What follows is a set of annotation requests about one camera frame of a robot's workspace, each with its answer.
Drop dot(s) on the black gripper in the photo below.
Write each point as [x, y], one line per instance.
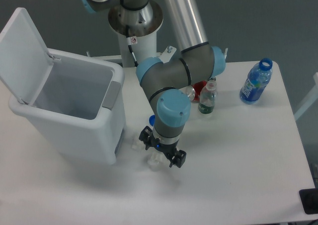
[176, 157]

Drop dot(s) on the white paper ball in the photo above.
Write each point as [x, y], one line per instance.
[137, 144]
[157, 161]

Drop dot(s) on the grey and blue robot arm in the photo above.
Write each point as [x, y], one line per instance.
[162, 82]

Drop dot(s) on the blue bottle cap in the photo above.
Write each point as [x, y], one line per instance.
[152, 120]

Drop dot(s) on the crushed red soda can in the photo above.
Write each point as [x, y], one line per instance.
[192, 92]

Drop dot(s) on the clear green-label water bottle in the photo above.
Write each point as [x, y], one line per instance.
[207, 97]

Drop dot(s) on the white open trash bin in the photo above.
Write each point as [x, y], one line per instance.
[74, 101]

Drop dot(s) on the blue plastic drink bottle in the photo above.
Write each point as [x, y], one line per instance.
[257, 80]

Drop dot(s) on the black device at edge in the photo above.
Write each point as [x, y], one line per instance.
[309, 199]

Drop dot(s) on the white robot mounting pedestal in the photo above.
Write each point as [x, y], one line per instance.
[143, 47]

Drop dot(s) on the white frame at right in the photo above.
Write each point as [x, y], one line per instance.
[310, 98]

